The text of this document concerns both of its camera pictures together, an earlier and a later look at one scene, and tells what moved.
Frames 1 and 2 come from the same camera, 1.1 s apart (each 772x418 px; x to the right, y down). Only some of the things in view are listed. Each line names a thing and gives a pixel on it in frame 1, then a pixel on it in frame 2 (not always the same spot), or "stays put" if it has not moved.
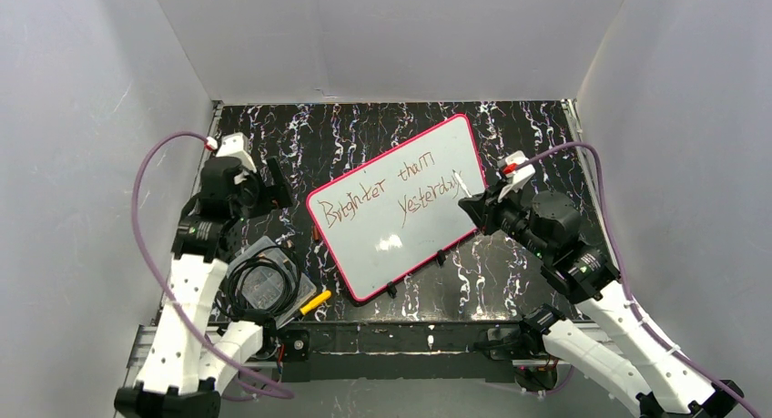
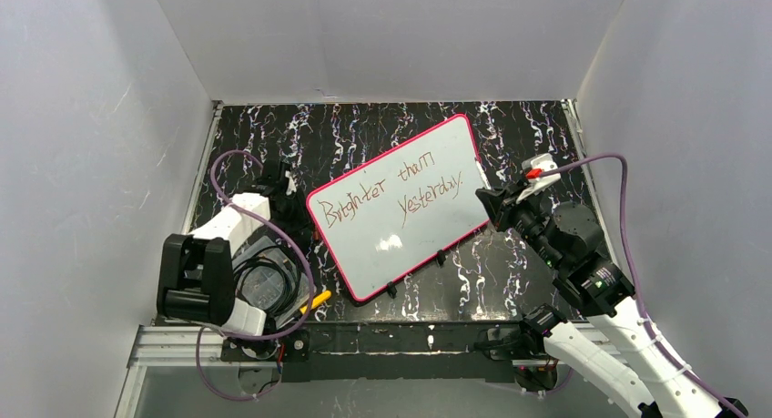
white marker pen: x=462 y=184 → x=483 y=175
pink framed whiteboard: x=400 y=209 stays put
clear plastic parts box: x=264 y=276 stays put
